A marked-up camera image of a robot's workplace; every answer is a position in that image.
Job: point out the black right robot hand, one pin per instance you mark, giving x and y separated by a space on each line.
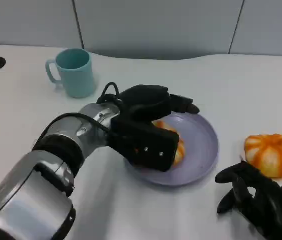
263 197

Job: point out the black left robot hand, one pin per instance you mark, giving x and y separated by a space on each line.
145 100

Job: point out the orange and white bread roll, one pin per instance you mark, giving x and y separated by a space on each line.
273 155
180 153

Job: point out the pale green mug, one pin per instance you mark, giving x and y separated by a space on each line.
77 77

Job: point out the grey partition panel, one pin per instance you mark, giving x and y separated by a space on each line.
28 22
268 27
155 27

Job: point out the lilac plate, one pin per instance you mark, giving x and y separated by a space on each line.
195 155

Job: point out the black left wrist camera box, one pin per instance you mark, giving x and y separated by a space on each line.
143 145

